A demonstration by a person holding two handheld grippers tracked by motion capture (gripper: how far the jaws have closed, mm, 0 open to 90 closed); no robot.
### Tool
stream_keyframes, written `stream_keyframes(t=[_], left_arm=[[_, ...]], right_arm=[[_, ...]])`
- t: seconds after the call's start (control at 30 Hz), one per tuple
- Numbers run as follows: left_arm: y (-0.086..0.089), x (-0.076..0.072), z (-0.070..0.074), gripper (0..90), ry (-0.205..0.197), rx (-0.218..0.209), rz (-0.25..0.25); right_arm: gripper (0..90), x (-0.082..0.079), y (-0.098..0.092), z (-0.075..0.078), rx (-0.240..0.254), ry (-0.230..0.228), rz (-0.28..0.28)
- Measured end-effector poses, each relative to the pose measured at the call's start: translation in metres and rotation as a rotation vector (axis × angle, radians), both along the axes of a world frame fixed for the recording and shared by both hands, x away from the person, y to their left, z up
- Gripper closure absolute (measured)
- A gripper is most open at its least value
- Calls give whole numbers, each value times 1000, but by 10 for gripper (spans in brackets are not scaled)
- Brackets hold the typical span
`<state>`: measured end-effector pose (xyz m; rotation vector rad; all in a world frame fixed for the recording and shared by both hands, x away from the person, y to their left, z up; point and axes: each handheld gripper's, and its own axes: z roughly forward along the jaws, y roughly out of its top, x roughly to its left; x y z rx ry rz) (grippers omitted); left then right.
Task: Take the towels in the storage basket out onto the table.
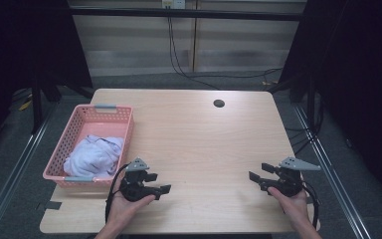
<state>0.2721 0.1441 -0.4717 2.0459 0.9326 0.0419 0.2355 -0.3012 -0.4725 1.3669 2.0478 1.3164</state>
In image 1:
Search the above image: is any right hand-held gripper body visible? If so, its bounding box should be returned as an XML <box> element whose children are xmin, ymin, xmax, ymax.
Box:
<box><xmin>260</xmin><ymin>156</ymin><xmax>322</xmax><ymax>198</ymax></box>

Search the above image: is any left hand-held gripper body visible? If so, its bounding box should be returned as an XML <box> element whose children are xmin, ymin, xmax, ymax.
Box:
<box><xmin>118</xmin><ymin>157</ymin><xmax>162</xmax><ymax>203</ymax></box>

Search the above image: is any pale lavender printed towel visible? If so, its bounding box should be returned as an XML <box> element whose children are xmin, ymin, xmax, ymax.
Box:
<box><xmin>63</xmin><ymin>133</ymin><xmax>125</xmax><ymax>179</ymax></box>

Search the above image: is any pink perforated plastic basket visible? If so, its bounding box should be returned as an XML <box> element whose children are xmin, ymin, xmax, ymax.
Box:
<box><xmin>42</xmin><ymin>104</ymin><xmax>135</xmax><ymax>190</ymax></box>

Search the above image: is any person's left hand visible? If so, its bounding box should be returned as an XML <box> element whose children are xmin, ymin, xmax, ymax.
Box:
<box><xmin>106</xmin><ymin>175</ymin><xmax>157</xmax><ymax>229</ymax></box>

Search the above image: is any person's right hand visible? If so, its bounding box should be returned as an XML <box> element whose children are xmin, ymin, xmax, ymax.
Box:
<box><xmin>267</xmin><ymin>186</ymin><xmax>310</xmax><ymax>229</ymax></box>

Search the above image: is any black tape strip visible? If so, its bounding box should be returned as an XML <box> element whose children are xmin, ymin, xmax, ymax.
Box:
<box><xmin>44</xmin><ymin>200</ymin><xmax>63</xmax><ymax>211</ymax></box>

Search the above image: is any black curtain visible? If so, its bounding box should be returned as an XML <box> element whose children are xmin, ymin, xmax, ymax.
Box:
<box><xmin>0</xmin><ymin>0</ymin><xmax>95</xmax><ymax>160</ymax></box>
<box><xmin>272</xmin><ymin>0</ymin><xmax>382</xmax><ymax>203</ymax></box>

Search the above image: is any black metal stand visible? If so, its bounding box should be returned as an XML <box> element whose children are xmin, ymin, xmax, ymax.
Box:
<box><xmin>30</xmin><ymin>78</ymin><xmax>45</xmax><ymax>135</ymax></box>

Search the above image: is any yellow object on floor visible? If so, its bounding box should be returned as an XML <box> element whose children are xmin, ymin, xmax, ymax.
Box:
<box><xmin>17</xmin><ymin>99</ymin><xmax>34</xmax><ymax>113</ymax></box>

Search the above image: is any black horizontal metal bar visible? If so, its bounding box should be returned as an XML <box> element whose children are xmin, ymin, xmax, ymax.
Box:
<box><xmin>69</xmin><ymin>7</ymin><xmax>308</xmax><ymax>22</ymax></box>

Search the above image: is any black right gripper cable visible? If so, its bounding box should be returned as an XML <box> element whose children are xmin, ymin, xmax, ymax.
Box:
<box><xmin>299</xmin><ymin>182</ymin><xmax>321</xmax><ymax>231</ymax></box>

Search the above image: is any metal floor rail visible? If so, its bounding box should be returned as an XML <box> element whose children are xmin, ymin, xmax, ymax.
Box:
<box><xmin>292</xmin><ymin>103</ymin><xmax>373</xmax><ymax>239</ymax></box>
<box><xmin>0</xmin><ymin>101</ymin><xmax>61</xmax><ymax>239</ymax></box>

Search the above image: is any bundle of black cables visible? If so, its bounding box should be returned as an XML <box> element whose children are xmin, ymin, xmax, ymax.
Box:
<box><xmin>284</xmin><ymin>89</ymin><xmax>326</xmax><ymax>156</ymax></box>

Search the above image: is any black floor cable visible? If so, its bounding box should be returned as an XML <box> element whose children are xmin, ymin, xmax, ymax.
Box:
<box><xmin>188</xmin><ymin>67</ymin><xmax>284</xmax><ymax>82</ymax></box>

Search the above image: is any black hanging wall cable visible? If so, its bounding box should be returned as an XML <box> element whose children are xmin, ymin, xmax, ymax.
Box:
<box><xmin>166</xmin><ymin>16</ymin><xmax>221</xmax><ymax>91</ymax></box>

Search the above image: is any white wall power outlet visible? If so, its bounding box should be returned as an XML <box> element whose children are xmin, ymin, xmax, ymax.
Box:
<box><xmin>160</xmin><ymin>0</ymin><xmax>187</xmax><ymax>10</ymax></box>

